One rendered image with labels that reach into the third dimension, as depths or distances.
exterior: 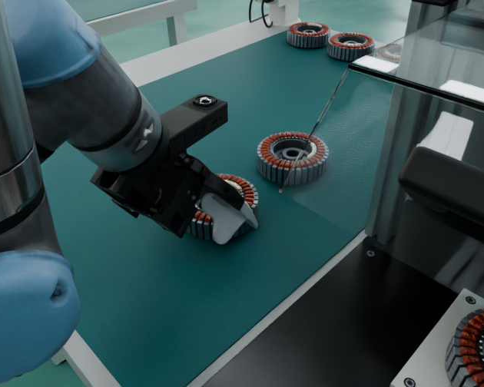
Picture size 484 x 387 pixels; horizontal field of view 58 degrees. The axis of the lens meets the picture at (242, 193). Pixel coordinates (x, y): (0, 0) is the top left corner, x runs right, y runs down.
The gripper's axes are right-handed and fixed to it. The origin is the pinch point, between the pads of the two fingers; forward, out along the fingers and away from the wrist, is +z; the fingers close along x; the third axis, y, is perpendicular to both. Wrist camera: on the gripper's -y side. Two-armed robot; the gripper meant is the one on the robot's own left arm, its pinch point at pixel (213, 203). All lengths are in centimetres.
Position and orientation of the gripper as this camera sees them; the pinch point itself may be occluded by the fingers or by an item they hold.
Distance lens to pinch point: 59.7
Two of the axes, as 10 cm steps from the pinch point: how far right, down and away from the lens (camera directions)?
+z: 2.9, 4.1, 8.6
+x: 8.5, 3.1, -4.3
